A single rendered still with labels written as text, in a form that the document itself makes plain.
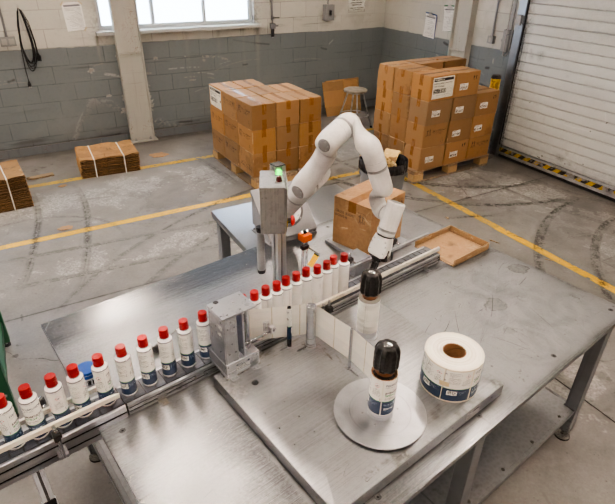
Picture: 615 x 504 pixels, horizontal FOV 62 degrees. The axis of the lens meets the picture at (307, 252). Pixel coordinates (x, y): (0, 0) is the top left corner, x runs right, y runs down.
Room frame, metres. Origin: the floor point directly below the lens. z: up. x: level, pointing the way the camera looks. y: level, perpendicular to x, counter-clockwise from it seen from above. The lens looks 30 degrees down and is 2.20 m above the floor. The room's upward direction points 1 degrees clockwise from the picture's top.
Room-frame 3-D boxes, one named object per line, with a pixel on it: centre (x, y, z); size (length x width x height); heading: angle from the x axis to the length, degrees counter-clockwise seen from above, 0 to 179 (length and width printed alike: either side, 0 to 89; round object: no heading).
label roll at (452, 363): (1.35, -0.51, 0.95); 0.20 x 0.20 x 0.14
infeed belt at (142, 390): (1.77, -0.01, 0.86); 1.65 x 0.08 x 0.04; 129
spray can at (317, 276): (1.79, -0.04, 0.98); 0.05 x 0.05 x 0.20
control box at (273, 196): (1.77, 0.13, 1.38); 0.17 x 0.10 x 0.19; 4
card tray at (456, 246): (2.40, -0.78, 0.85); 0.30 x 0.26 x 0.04; 129
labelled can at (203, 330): (1.46, 0.37, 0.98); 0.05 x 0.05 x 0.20
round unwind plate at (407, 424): (1.20, -0.25, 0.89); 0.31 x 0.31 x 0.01
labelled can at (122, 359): (1.27, 0.60, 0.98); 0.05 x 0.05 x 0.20
